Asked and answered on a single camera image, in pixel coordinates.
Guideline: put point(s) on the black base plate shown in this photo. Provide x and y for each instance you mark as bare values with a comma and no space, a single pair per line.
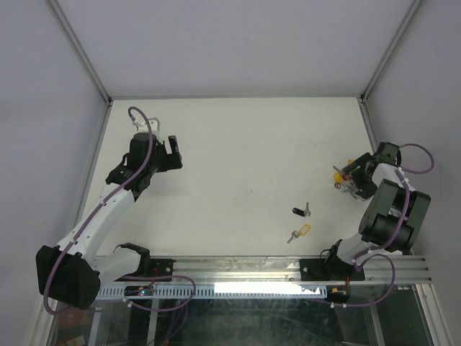
160,267
317,269

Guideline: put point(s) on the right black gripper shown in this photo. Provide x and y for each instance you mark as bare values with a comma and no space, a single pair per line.
364,189

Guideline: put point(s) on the aluminium frame post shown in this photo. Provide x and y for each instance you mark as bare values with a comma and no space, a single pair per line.
392,48
70,34

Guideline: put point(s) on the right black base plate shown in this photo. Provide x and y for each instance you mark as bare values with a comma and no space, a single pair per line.
317,269

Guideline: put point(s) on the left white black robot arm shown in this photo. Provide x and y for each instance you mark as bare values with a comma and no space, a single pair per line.
71,272

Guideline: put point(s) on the key with black tag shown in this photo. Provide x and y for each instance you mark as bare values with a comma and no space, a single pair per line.
302,212

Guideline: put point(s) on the grey slotted cable duct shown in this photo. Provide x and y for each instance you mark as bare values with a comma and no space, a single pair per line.
230,290

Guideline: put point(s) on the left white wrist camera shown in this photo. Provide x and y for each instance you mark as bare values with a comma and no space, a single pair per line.
152,124

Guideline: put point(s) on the key with yellow tag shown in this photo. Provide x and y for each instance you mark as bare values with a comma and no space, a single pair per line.
301,232

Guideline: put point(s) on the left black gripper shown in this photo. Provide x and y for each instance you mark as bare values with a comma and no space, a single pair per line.
171,161

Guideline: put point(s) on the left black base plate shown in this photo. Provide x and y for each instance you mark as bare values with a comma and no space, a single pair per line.
160,267

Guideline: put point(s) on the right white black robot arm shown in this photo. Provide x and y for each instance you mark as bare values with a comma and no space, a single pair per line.
393,218

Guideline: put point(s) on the right aluminium frame post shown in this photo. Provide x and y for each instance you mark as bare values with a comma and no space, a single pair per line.
392,48

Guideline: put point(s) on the aluminium mounting rail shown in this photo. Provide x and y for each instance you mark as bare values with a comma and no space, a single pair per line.
409,269

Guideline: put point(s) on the large keyring with coloured keys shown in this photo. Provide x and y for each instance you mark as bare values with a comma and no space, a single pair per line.
343,182

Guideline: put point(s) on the left aluminium frame post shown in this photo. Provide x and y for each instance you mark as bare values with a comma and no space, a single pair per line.
70,34

